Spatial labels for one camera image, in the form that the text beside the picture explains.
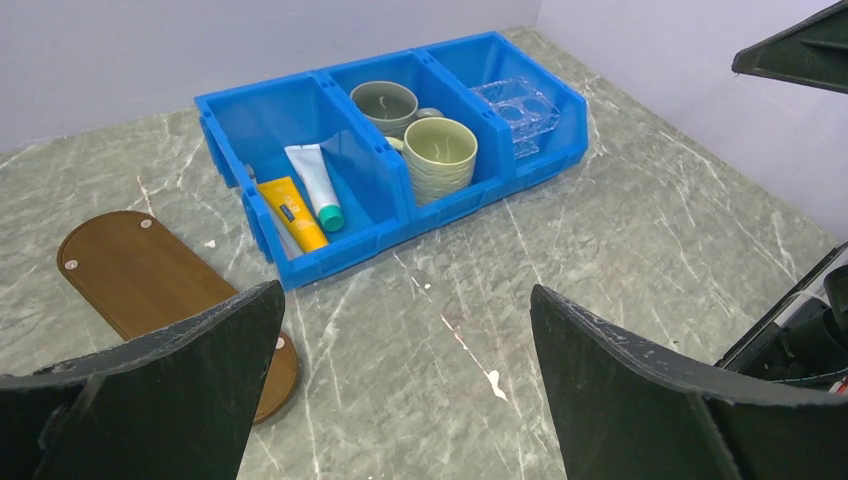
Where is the yellow orange tube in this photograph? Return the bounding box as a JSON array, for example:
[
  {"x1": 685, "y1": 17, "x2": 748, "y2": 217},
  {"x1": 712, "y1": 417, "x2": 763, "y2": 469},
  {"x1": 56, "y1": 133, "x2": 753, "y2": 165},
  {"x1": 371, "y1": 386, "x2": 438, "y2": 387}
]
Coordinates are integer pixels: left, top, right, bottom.
[{"x1": 258, "y1": 177, "x2": 329, "y2": 253}]

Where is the blue right storage bin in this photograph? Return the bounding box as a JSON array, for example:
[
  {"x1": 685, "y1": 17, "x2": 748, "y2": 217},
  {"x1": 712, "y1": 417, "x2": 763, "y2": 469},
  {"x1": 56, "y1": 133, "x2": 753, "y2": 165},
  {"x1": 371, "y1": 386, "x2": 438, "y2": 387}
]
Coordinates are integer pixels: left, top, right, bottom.
[{"x1": 418, "y1": 32, "x2": 589, "y2": 195}]

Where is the white toothpaste tube green cap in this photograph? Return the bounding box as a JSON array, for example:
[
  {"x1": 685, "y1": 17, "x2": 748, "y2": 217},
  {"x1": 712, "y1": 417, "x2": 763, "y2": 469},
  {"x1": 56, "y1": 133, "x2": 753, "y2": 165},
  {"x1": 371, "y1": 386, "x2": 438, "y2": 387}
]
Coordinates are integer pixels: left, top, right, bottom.
[{"x1": 284, "y1": 144, "x2": 345, "y2": 233}]

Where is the blue storage bin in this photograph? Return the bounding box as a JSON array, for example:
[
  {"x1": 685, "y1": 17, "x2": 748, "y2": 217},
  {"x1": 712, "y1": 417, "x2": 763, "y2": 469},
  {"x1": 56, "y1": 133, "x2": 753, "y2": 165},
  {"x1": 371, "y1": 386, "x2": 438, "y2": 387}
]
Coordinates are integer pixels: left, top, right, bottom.
[
  {"x1": 194, "y1": 73, "x2": 409, "y2": 291},
  {"x1": 320, "y1": 49, "x2": 517, "y2": 237},
  {"x1": 418, "y1": 32, "x2": 589, "y2": 195}
]

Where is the brown oval wooden tray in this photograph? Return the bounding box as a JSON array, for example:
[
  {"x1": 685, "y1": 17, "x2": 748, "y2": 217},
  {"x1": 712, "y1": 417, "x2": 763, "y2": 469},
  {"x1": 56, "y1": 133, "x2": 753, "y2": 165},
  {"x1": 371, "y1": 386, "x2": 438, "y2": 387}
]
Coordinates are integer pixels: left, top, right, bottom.
[{"x1": 56, "y1": 210, "x2": 302, "y2": 425}]

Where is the grey ceramic mug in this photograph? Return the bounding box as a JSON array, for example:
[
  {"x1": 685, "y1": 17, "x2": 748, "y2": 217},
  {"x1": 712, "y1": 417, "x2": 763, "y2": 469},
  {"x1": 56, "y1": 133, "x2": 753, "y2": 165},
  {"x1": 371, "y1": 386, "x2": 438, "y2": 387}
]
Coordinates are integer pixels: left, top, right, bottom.
[{"x1": 350, "y1": 81, "x2": 444, "y2": 138}]

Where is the grey toothbrush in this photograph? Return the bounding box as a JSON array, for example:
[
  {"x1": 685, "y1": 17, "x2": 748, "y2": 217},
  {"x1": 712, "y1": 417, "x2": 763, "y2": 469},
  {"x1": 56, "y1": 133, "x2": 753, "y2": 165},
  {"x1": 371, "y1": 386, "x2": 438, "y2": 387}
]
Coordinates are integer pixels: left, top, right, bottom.
[{"x1": 245, "y1": 201, "x2": 303, "y2": 263}]

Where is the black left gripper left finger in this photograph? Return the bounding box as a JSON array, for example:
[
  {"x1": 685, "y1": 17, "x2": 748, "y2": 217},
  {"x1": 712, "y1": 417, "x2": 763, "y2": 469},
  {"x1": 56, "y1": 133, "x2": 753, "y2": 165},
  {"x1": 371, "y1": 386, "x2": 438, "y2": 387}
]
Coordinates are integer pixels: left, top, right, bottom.
[{"x1": 1, "y1": 281, "x2": 285, "y2": 479}]

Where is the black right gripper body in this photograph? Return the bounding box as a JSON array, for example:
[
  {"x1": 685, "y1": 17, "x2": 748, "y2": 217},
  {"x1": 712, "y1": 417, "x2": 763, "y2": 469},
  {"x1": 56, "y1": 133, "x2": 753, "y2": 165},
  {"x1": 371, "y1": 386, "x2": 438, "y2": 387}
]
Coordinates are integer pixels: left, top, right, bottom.
[{"x1": 715, "y1": 243, "x2": 847, "y2": 395}]

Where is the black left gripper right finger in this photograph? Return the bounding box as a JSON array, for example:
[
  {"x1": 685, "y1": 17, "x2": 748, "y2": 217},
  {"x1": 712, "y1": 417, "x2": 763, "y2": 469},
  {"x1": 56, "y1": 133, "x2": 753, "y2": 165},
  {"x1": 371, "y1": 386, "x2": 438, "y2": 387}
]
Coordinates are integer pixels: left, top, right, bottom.
[{"x1": 530, "y1": 285, "x2": 847, "y2": 479}]

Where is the blue middle storage bin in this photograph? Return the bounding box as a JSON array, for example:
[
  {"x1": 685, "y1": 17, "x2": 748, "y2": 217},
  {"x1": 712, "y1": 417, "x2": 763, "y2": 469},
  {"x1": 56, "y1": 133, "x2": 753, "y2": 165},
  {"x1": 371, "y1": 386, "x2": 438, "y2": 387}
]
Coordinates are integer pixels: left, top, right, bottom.
[{"x1": 320, "y1": 49, "x2": 517, "y2": 237}]

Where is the clear glass toothbrush holder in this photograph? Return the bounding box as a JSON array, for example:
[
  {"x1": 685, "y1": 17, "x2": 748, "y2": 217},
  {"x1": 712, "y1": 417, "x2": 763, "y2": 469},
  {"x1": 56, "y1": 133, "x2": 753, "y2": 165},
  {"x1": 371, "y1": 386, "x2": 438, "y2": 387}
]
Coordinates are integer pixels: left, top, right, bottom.
[{"x1": 471, "y1": 76, "x2": 561, "y2": 159}]

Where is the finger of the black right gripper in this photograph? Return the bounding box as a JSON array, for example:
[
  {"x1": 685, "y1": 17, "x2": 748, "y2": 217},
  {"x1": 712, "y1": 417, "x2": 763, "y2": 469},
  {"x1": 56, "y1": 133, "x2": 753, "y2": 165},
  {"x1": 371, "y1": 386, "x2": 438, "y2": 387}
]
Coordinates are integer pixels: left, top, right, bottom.
[{"x1": 731, "y1": 1, "x2": 847, "y2": 94}]

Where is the blue left storage bin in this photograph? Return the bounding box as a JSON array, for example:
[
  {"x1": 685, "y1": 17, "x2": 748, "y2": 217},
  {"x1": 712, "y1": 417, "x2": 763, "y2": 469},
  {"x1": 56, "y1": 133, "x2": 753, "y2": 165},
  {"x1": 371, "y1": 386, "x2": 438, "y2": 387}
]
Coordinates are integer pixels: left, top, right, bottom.
[{"x1": 194, "y1": 73, "x2": 409, "y2": 291}]

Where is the light green ceramic mug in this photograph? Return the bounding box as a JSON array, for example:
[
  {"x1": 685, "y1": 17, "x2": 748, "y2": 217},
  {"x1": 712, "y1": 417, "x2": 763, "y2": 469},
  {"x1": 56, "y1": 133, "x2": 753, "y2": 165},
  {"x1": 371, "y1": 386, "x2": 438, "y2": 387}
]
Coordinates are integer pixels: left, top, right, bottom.
[{"x1": 386, "y1": 117, "x2": 479, "y2": 206}]

